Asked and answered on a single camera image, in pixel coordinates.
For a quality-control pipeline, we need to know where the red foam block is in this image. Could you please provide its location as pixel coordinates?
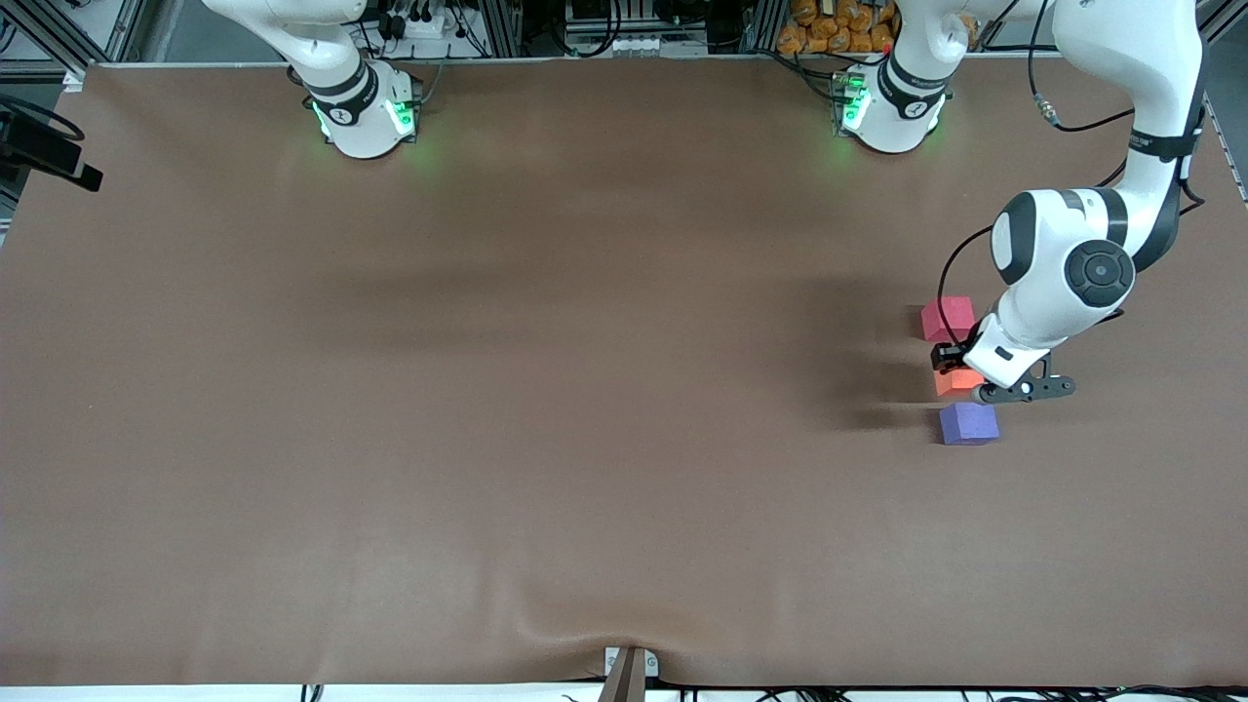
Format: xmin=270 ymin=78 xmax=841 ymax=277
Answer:
xmin=921 ymin=296 xmax=976 ymax=343

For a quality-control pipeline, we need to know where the purple foam block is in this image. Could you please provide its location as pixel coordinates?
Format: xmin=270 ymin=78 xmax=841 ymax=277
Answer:
xmin=939 ymin=401 xmax=1000 ymax=447

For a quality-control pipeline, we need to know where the pile of orange bags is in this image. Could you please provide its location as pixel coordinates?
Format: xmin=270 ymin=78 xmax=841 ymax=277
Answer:
xmin=777 ymin=0 xmax=898 ymax=56

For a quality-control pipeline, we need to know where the brown table mat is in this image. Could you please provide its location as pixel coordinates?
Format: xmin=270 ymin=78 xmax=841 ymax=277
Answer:
xmin=0 ymin=54 xmax=1248 ymax=688

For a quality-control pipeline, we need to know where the white power strip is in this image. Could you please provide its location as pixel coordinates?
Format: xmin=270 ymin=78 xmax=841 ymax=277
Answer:
xmin=388 ymin=8 xmax=461 ymax=42

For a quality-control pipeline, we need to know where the white connector strip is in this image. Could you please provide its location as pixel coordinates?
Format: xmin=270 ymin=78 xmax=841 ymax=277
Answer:
xmin=565 ymin=34 xmax=683 ymax=58

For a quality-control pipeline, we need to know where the brown bar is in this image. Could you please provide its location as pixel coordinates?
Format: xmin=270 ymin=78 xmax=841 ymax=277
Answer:
xmin=598 ymin=648 xmax=646 ymax=702

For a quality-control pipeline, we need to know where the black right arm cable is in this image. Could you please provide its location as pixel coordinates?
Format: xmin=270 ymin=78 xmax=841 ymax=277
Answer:
xmin=0 ymin=95 xmax=86 ymax=143

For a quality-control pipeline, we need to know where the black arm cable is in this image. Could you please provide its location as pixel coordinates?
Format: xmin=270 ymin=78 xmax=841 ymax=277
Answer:
xmin=0 ymin=95 xmax=86 ymax=143
xmin=936 ymin=0 xmax=1206 ymax=344

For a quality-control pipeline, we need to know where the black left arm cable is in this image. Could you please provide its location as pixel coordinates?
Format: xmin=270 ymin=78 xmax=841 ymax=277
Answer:
xmin=936 ymin=0 xmax=1206 ymax=344

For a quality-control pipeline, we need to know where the aluminium frame post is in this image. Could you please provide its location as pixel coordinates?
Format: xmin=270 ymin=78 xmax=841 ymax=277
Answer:
xmin=746 ymin=0 xmax=787 ymax=55
xmin=15 ymin=0 xmax=91 ymax=81
xmin=478 ymin=0 xmax=524 ymax=58
xmin=1197 ymin=0 xmax=1248 ymax=50

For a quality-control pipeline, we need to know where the metal bracket plate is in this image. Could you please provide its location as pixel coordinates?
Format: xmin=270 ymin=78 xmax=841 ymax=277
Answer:
xmin=604 ymin=646 xmax=659 ymax=679

